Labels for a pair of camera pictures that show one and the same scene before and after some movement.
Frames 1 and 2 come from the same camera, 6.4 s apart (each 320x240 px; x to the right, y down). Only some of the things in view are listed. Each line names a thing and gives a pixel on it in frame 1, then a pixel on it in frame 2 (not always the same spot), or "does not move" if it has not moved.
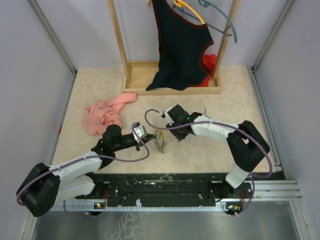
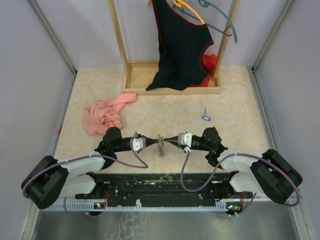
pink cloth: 97,116 does not move
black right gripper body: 179,133 to 198,145
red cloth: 209,61 does not move
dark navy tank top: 181,44 does not move
